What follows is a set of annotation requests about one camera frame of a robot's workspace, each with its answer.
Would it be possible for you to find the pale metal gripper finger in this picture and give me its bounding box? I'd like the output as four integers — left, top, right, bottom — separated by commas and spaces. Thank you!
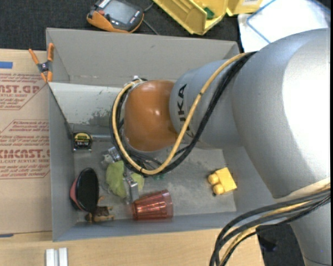
100, 146, 122, 169
124, 175, 140, 203

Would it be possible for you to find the light green cloth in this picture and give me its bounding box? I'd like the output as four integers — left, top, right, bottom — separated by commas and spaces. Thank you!
105, 160, 145, 199

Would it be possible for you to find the red clear plastic cup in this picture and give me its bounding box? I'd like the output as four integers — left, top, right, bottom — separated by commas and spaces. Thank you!
131, 189, 174, 221

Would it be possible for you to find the black and yellow tape measure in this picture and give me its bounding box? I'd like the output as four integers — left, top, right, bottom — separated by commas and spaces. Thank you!
72, 132, 93, 153

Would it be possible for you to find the brown toy animal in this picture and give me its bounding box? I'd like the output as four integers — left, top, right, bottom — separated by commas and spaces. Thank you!
84, 196, 115, 223

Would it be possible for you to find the black bowl with red rim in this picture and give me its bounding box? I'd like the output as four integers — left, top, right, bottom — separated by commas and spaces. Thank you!
69, 167, 100, 213

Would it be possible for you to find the yellow toy building block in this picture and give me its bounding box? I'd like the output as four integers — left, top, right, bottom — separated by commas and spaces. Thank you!
207, 167, 238, 196

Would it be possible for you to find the grey metal bin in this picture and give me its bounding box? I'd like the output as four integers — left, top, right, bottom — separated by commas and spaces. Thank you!
46, 28, 275, 243

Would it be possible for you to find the brown cardboard board red print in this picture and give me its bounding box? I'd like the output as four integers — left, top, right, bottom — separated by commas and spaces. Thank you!
0, 48, 54, 238

